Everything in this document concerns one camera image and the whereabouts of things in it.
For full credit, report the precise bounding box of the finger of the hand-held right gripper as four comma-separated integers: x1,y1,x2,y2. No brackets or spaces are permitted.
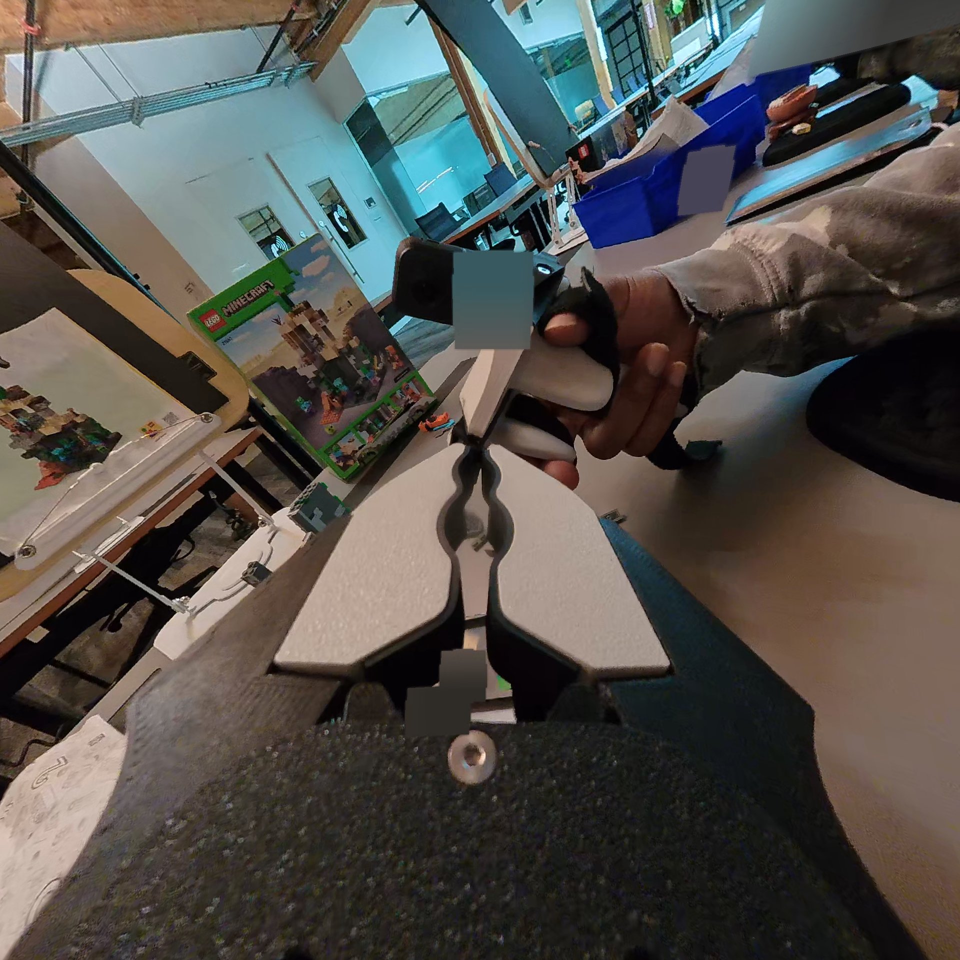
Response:
456,347,526,445

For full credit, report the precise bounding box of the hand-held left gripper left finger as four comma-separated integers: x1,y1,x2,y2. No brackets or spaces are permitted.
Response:
275,446,469,676

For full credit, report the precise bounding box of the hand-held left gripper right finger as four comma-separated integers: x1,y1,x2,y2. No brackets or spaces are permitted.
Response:
483,446,672,679

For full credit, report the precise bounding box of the person's right forearm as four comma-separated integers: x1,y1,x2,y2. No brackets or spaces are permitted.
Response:
653,128,960,394

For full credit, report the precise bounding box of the grey Lego baseplate build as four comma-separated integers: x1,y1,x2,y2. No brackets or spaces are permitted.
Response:
290,483,351,534

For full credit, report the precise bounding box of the lego set box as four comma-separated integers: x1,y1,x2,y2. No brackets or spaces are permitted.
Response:
188,233,436,481

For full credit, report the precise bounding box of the person's right hand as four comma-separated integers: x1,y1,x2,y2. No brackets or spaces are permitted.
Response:
533,267,706,490

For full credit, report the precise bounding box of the black office chair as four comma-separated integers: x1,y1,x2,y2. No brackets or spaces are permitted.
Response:
416,203,466,249

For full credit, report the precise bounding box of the blue storage bin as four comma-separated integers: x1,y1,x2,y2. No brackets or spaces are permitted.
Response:
575,83,766,249

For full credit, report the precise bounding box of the instruction booklet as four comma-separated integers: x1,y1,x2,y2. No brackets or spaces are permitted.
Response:
0,308,196,556

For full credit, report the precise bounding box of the white printed paper bag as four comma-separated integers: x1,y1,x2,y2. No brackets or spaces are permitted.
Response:
0,717,129,960

